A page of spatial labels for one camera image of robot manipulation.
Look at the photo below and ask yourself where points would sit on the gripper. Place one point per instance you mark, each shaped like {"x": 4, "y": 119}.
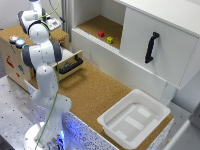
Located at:
{"x": 53, "y": 23}

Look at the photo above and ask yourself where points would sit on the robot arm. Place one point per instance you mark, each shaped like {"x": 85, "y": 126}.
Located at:
{"x": 46, "y": 85}

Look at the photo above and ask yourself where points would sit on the wooden drawer box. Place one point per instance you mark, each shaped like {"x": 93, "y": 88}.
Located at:
{"x": 10, "y": 68}

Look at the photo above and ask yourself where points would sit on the white plastic box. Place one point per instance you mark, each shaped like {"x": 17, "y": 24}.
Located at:
{"x": 133, "y": 120}

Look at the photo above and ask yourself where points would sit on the green button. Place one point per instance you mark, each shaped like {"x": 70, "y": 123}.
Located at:
{"x": 25, "y": 46}

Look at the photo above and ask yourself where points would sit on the wooden drawer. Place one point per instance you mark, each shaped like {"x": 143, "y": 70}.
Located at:
{"x": 73, "y": 56}

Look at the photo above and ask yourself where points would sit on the blue button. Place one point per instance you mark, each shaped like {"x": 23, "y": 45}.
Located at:
{"x": 20, "y": 42}

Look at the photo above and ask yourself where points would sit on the red button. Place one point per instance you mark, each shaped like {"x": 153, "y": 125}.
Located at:
{"x": 13, "y": 38}

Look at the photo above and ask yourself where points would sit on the pink block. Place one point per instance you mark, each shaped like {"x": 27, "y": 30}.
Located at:
{"x": 101, "y": 33}

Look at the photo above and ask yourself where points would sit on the yellow block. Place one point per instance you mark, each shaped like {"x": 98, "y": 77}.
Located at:
{"x": 109, "y": 40}

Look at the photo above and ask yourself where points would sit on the white cabinet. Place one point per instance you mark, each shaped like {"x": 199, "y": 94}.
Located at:
{"x": 100, "y": 63}

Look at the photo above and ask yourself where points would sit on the white sliding door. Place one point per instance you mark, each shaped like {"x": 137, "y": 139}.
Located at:
{"x": 170, "y": 63}

